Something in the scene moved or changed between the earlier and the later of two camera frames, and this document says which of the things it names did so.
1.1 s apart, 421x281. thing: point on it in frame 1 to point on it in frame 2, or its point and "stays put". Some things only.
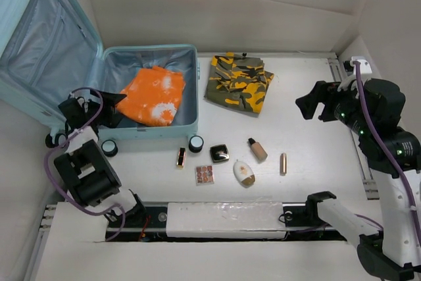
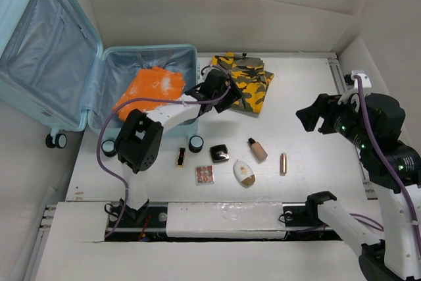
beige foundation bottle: (258, 150) stays put
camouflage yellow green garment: (239, 81) stays put
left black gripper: (111, 119) to (233, 95)
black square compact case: (219, 153) stays put
